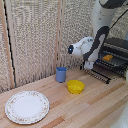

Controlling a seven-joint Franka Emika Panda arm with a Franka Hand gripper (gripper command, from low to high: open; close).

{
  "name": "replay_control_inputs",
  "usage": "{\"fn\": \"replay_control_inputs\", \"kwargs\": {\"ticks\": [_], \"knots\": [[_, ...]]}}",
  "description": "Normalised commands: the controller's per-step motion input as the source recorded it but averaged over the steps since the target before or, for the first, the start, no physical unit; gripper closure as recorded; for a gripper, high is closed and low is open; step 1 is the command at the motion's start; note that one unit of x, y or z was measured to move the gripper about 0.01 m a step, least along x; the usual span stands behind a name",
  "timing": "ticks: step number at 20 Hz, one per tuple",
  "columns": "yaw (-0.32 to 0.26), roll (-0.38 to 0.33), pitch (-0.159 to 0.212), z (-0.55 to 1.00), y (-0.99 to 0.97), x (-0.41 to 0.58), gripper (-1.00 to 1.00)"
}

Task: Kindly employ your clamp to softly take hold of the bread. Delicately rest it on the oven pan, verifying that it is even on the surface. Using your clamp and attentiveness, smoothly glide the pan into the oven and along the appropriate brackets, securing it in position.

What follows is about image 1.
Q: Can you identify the white patterned plate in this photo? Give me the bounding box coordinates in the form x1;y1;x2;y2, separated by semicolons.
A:
4;90;51;126

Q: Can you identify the yellow bowl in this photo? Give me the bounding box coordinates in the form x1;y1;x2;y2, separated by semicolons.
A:
66;79;86;95

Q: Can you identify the blue cup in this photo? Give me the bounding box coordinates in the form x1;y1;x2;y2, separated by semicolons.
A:
54;66;68;84

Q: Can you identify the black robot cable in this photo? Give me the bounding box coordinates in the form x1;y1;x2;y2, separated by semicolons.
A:
108;11;128;31

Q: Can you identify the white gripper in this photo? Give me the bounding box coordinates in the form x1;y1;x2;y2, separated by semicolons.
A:
67;40;85;60

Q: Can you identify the black dish rack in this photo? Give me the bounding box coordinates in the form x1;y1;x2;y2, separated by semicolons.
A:
79;36;128;85

